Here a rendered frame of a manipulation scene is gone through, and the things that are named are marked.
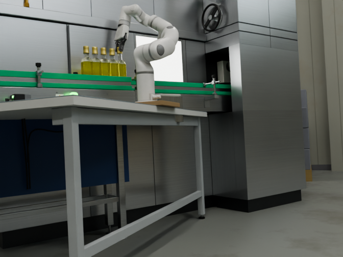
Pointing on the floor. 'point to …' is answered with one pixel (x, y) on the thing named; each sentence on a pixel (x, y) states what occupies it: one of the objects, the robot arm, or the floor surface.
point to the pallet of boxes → (306, 135)
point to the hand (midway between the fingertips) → (119, 48)
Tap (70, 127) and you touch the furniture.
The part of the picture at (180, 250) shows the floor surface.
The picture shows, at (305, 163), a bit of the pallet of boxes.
